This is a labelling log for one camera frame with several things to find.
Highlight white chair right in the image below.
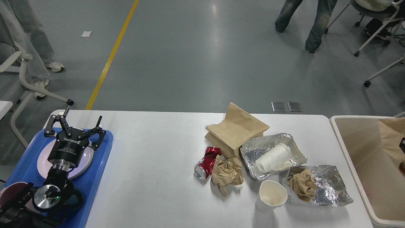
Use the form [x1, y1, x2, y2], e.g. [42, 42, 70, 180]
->
[324, 0, 404, 57]

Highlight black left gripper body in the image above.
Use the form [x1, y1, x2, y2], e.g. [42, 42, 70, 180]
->
[47, 127, 90, 168]

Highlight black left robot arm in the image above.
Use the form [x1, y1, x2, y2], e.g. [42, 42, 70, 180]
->
[1, 112, 113, 228]

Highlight person in black seated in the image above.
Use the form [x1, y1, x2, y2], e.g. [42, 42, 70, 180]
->
[364, 0, 405, 41]

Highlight metal floor socket plates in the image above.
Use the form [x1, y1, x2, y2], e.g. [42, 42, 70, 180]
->
[271, 102, 304, 112]

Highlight aluminium foil sheet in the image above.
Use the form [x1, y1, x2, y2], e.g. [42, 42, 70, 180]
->
[279, 165, 353, 207]
[241, 133, 308, 181]

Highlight green plate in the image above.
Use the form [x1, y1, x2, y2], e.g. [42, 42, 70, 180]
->
[68, 160, 91, 180]

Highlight blue plastic tray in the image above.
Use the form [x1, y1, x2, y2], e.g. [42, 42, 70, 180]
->
[4, 130, 113, 228]

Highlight pink mug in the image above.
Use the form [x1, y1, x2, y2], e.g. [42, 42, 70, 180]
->
[0, 181, 35, 211]

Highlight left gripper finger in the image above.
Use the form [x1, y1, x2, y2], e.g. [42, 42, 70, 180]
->
[44, 105, 72, 138]
[79, 116, 107, 150]

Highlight dark blue mug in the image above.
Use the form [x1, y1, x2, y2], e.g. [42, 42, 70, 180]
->
[59, 189, 84, 218]

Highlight pink plate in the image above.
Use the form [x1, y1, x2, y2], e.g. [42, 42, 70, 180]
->
[37, 139, 94, 178]

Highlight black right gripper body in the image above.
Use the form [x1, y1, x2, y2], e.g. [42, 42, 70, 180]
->
[399, 138, 405, 154]

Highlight brown paper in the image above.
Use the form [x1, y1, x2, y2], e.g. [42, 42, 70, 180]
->
[287, 169, 318, 202]
[211, 155, 244, 197]

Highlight brown paper bag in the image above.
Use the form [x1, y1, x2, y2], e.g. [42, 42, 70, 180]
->
[205, 102, 269, 160]
[378, 117, 405, 175]

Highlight person in grey trousers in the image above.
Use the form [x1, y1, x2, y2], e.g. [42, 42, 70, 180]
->
[0, 0, 65, 88]

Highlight crushed red soda can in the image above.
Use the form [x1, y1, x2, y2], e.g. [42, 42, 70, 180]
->
[194, 146, 222, 181]

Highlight white side table corner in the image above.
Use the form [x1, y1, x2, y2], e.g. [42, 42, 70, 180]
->
[0, 100, 13, 120]

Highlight beige plastic bin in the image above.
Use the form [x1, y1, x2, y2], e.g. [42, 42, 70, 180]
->
[330, 116, 405, 227]

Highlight white paper cup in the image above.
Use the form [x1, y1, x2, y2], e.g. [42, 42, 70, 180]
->
[255, 180, 288, 212]
[255, 143, 292, 173]

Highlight person in blue jeans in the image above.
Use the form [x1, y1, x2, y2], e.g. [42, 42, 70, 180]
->
[275, 0, 338, 54]

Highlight white paper cup lying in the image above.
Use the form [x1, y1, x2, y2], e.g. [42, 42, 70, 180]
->
[255, 143, 292, 173]

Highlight grey office chair left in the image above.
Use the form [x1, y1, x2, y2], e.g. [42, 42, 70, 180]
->
[0, 6, 74, 149]

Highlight white chair base far right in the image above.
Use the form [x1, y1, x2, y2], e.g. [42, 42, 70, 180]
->
[363, 54, 405, 88]

